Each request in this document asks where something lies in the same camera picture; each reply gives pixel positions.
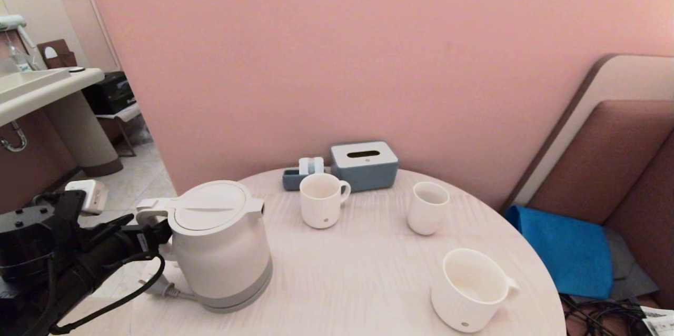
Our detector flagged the white electric kettle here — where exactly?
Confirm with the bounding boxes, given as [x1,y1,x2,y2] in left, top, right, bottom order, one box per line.
[136,180,273,308]

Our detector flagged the grey kettle base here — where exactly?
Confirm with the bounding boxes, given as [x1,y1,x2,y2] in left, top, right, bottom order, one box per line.
[194,283,273,314]

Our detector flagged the metal rack with white towel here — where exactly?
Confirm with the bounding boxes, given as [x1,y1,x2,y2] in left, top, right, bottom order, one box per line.
[96,104,143,158]

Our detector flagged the small grey tray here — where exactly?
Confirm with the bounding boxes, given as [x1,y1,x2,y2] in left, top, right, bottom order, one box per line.
[282,167,332,191]

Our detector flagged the black box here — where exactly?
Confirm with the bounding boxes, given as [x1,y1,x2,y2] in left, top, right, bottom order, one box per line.
[83,72,136,116]

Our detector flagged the chrome drain pipe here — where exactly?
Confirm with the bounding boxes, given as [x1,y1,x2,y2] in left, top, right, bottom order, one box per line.
[0,122,28,154]

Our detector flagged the small white ribbed mug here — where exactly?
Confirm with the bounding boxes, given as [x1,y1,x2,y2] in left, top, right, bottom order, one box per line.
[300,173,351,229]

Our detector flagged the white sink counter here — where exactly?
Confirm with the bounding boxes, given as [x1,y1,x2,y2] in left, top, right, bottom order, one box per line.
[0,68,105,129]

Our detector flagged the brown tissue holder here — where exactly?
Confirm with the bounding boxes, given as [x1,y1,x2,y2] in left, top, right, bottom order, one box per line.
[37,40,78,70]

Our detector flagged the clear glass bottle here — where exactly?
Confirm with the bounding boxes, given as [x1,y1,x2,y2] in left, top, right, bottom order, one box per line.
[8,45,33,73]

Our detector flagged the grey tissue box white lid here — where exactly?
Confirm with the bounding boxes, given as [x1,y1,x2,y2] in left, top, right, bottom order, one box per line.
[330,141,398,192]

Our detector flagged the white hair dryer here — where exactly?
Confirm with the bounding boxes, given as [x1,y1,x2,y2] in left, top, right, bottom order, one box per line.
[0,15,37,71]

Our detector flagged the white cup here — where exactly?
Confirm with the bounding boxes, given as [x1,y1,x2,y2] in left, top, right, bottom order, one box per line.
[407,182,450,235]

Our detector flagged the large white ribbed mug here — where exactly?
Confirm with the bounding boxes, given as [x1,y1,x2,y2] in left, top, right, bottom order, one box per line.
[431,248,519,333]

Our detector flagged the blue cloth bag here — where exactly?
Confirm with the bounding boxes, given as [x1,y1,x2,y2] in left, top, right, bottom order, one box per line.
[504,205,614,300]

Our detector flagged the brown upholstered bench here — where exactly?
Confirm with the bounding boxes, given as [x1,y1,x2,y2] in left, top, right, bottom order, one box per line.
[498,54,674,310]

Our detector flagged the grey seat cushion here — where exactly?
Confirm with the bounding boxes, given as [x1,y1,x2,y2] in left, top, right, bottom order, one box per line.
[571,225,659,303]

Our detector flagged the white printed paper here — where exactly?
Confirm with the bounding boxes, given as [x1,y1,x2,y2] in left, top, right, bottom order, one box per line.
[640,307,674,336]

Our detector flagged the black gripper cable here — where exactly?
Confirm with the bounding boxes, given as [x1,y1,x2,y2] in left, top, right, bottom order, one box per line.
[50,253,166,335]

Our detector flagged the grey power plug with cord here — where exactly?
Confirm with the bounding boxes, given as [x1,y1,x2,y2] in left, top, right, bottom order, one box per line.
[140,280,199,301]

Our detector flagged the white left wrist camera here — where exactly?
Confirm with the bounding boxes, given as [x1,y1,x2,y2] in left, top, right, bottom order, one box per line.
[64,179,110,215]

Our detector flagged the beige sink pedestal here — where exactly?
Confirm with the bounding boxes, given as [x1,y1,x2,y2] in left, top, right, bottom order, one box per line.
[42,91,124,178]

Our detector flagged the black floor cables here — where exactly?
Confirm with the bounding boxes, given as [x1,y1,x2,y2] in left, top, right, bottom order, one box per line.
[559,294,653,336]

